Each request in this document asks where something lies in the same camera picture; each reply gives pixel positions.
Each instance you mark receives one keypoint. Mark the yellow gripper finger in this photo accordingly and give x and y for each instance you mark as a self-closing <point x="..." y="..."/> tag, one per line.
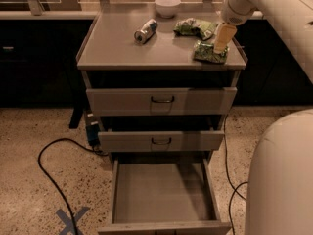
<point x="224" y="35"/>

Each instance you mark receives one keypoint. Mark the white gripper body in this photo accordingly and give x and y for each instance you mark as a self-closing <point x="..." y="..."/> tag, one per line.
<point x="235" y="8"/>

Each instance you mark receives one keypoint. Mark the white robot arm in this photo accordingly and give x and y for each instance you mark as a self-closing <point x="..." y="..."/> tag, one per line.
<point x="279" y="197"/>

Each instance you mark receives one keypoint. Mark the green and silver can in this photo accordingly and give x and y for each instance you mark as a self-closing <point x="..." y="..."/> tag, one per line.
<point x="146" y="31"/>

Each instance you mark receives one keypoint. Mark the grey drawer cabinet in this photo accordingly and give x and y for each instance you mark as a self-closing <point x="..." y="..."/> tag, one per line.
<point x="110" y="58"/>

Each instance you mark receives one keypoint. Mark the top grey drawer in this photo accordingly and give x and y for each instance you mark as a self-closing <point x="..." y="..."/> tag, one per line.
<point x="160" y="101"/>

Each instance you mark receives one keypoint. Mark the middle grey drawer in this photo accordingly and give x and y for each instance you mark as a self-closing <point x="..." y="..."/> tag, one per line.
<point x="160" y="141"/>

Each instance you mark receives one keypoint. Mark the bottom grey open drawer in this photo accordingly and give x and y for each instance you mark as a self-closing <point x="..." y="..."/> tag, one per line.
<point x="163" y="197"/>

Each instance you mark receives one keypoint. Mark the green chip bag front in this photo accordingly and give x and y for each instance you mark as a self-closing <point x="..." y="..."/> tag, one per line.
<point x="204" y="51"/>

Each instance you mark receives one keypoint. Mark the green chip bag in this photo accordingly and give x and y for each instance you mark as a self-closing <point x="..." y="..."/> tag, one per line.
<point x="204" y="51"/>
<point x="195" y="27"/>

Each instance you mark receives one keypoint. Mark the green chip bag rear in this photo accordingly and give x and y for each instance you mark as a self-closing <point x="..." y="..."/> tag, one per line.
<point x="195" y="27"/>

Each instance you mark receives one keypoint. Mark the white bowl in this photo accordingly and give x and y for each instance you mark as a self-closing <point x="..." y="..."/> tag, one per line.
<point x="167" y="8"/>

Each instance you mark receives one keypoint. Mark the blue power box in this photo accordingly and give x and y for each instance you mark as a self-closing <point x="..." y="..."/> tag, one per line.
<point x="92" y="128"/>

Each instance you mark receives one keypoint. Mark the dark counter with cabinets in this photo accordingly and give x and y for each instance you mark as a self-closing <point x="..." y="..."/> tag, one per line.
<point x="38" y="66"/>

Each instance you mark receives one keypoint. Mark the blue tape cross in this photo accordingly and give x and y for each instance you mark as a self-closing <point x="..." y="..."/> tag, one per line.
<point x="67" y="221"/>

